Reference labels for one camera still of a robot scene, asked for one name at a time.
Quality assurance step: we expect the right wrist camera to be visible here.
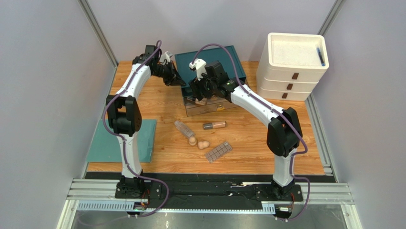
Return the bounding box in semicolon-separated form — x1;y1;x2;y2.
189;59;207;81

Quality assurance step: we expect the blue pen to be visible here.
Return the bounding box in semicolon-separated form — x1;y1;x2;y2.
316;46;326;67

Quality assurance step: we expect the gourd-shaped beige makeup sponge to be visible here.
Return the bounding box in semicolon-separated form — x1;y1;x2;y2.
197;141;210;150

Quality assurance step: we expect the teal drawer cabinet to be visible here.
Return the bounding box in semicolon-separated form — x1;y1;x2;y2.
174;45;247;97

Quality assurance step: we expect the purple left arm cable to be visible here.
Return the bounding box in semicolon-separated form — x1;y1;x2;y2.
101;40;170;218

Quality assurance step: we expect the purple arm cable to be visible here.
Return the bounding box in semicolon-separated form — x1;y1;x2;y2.
101;40;170;218
191;43;311;221

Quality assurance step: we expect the teal mat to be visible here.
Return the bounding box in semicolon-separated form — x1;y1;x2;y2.
85;119;158;164

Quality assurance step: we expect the eyeshadow palette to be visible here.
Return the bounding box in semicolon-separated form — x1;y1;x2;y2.
205;141;233;163

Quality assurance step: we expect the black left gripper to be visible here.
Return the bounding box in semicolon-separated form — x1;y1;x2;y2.
153;61;187;87

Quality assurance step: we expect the clear plastic bottle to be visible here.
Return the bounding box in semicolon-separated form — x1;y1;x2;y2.
174;120;195;138

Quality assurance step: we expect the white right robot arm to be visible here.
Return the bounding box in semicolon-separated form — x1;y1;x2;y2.
189;59;303;196

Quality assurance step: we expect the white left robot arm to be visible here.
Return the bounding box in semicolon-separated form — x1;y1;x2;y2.
104;52;185;195

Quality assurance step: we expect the liquid foundation bottle dark cap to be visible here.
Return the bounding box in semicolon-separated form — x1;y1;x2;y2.
203;121;227;130

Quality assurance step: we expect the round beige makeup sponge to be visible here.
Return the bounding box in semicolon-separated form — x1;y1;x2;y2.
188;136;198;146

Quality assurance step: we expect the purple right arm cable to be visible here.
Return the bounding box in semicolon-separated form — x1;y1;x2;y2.
191;43;311;221

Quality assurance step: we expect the white three-drawer organizer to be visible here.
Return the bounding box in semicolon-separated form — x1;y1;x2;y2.
256;32;329;101

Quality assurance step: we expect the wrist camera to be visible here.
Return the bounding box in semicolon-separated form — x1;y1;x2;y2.
159;51;173;65
189;59;207;81

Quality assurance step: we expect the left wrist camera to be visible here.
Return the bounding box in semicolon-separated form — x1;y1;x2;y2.
159;51;173;65

